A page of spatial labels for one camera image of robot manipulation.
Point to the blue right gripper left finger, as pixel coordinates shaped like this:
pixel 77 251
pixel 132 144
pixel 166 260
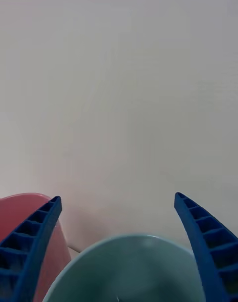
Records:
pixel 22 257

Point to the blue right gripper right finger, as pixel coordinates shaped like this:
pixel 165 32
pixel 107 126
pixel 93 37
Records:
pixel 215 252

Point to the pink plastic bin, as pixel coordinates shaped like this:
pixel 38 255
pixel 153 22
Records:
pixel 17 210

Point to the pale blue plastic bin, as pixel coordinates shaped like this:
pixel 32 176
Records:
pixel 124 269

